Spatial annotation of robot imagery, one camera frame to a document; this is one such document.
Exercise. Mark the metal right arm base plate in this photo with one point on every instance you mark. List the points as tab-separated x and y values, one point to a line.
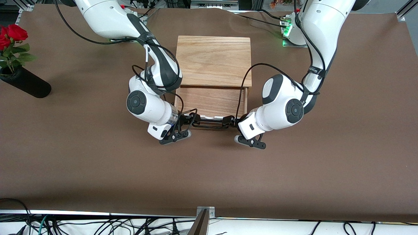
117	40

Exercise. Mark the aluminium frame profile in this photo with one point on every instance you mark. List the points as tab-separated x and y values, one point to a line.
27	4

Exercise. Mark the wooden drawer with white front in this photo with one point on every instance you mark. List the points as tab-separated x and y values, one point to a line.
212	101

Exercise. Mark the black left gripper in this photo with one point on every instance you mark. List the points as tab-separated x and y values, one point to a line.
232	121

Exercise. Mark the grey metal bracket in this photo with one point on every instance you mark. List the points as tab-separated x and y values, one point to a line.
211	212

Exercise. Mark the brown table cover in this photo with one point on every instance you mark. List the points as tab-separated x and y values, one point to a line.
98	169

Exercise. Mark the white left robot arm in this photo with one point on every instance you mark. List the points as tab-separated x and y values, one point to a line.
281	111

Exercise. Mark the wooden drawer cabinet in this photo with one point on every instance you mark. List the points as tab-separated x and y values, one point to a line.
212	60

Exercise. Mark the aluminium corner profile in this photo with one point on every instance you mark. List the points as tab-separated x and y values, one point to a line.
406	11

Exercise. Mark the dark angled post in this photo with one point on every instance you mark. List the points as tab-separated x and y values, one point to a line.
199	227

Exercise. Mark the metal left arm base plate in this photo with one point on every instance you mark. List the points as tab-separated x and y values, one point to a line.
290	45

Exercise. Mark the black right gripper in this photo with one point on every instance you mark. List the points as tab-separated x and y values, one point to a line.
185	119

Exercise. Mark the grey power strip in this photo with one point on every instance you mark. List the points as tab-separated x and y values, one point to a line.
212	5

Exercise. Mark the red roses with green leaves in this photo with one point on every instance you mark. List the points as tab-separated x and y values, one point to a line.
16	31

